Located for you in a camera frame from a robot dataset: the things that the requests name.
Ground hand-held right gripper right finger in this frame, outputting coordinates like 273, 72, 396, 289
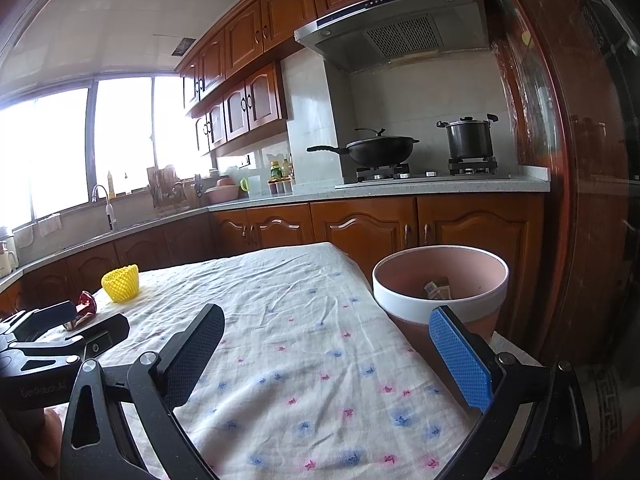
429, 305, 593, 480

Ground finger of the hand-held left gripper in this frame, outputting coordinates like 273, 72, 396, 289
9, 301, 79, 343
7, 313, 131, 363

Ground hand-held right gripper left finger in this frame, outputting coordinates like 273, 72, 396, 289
60, 303, 226, 480

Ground red wrapper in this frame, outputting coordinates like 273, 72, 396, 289
75, 291, 97, 322

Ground pink bin with white rim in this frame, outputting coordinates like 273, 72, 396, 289
372, 245, 510, 401

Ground person's left hand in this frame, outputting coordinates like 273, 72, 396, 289
42, 407, 66, 465

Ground yellow foam fruit net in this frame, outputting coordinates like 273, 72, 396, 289
101, 264, 142, 304

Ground white stool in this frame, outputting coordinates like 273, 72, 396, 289
492, 332, 542, 367

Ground beige printed wrapper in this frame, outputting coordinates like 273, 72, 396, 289
424, 277, 451, 300

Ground white kettle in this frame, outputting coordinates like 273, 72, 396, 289
0, 227, 20, 278

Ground white hanging towel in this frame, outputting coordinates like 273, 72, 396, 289
37, 213, 63, 238

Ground white floral tablecloth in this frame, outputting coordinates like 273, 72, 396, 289
45, 241, 506, 480

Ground steel kitchen faucet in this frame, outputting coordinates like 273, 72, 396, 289
91, 184, 116, 232

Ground dish rack with utensils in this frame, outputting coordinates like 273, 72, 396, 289
146, 164, 191, 211

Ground pink lidded bowl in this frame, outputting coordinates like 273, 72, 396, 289
204, 175, 240, 205

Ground wooden lower kitchen cabinets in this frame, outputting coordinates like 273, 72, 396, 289
0, 192, 546, 341

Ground wooden kitchen cabinets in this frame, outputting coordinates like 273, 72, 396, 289
175, 0, 481, 158
0, 192, 546, 341

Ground kitchen window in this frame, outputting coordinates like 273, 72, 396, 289
0, 75, 188, 231

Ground white stone countertop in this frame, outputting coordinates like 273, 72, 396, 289
0, 175, 551, 286

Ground gas stove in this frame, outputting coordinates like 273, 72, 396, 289
335, 156, 513, 190

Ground steel stock pot with lid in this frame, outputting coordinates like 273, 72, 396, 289
436, 114, 499, 161

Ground black wok with lid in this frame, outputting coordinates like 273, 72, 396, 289
306, 128, 420, 167

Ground wooden upper kitchen cabinets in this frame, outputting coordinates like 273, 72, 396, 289
175, 0, 481, 158

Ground steel range hood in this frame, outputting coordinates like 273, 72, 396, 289
294, 0, 490, 73

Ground dark wooden door frame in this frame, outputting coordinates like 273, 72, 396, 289
480, 0, 640, 376

